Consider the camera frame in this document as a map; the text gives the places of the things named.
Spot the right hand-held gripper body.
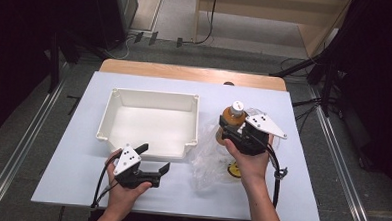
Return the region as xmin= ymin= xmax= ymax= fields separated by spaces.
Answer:
xmin=221 ymin=112 xmax=289 ymax=159

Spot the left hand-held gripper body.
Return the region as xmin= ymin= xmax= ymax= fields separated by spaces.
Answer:
xmin=112 ymin=143 xmax=162 ymax=191

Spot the orange drink bottle white cap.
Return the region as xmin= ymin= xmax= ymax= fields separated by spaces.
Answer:
xmin=214 ymin=99 xmax=249 ymax=148

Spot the clear plastic bag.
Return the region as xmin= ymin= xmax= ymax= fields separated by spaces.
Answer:
xmin=188 ymin=104 xmax=282 ymax=195

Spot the person's left hand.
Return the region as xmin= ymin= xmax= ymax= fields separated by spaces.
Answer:
xmin=102 ymin=148 xmax=155 ymax=217

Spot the person's right hand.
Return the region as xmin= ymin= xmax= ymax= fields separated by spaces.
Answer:
xmin=222 ymin=131 xmax=276 ymax=189

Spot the white plastic bin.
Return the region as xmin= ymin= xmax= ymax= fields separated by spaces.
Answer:
xmin=95 ymin=86 xmax=201 ymax=163

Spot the yellow round object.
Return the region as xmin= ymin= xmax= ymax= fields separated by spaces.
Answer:
xmin=226 ymin=160 xmax=244 ymax=179

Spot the white board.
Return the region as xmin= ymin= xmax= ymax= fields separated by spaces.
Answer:
xmin=29 ymin=67 xmax=328 ymax=221

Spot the wooden table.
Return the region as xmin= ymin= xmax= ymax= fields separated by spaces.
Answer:
xmin=98 ymin=57 xmax=289 ymax=92

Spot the black metal stand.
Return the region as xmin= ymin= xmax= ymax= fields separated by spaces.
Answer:
xmin=267 ymin=43 xmax=346 ymax=119

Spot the light wooden platform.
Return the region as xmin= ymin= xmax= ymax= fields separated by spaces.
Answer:
xmin=192 ymin=0 xmax=353 ymax=62

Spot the black cabinet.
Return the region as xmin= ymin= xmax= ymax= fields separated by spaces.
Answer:
xmin=85 ymin=0 xmax=140 ymax=54

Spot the dark curtain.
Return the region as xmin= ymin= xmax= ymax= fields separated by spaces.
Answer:
xmin=0 ymin=0 xmax=100 ymax=145
xmin=327 ymin=0 xmax=392 ymax=187

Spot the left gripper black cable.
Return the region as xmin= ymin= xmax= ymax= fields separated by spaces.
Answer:
xmin=90 ymin=157 xmax=120 ymax=210

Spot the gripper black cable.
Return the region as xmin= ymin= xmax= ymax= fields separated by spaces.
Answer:
xmin=262 ymin=142 xmax=290 ymax=210
xmin=90 ymin=157 xmax=120 ymax=210

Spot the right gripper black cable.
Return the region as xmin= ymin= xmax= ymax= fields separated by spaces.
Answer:
xmin=262 ymin=142 xmax=290 ymax=210

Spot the black floor cable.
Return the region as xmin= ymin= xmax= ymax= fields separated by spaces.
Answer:
xmin=291 ymin=96 xmax=321 ymax=135

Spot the metal floor rail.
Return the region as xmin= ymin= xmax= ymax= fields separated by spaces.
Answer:
xmin=0 ymin=75 xmax=68 ymax=221
xmin=300 ymin=84 xmax=383 ymax=221

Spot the thin black hanging cable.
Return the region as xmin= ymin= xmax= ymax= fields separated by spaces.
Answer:
xmin=180 ymin=0 xmax=220 ymax=47

